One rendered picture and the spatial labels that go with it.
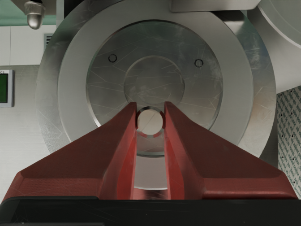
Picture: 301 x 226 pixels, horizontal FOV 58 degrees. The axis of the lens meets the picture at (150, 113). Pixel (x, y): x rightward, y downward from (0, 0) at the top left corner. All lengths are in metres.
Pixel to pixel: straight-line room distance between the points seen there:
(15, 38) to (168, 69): 3.25
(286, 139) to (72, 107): 0.31
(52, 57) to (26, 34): 3.16
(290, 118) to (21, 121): 0.44
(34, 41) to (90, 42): 3.11
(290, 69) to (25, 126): 0.45
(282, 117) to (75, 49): 0.32
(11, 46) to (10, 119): 2.83
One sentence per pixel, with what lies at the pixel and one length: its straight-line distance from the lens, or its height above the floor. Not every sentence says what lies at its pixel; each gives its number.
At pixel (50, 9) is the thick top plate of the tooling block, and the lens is 0.59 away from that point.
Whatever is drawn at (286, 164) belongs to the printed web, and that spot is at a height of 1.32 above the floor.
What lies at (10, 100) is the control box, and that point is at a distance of 0.56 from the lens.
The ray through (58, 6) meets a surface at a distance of 0.20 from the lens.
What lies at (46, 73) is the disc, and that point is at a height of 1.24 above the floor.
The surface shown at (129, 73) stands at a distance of 0.15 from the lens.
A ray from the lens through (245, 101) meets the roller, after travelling 0.16.
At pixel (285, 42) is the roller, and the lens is 0.19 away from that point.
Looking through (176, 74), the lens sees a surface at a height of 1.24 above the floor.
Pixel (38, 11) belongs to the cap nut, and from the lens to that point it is 0.57.
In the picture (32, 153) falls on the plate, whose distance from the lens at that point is 0.54.
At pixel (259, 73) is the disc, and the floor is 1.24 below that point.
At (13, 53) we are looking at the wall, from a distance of 3.34.
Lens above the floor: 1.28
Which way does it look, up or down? 5 degrees down
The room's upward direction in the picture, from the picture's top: 179 degrees clockwise
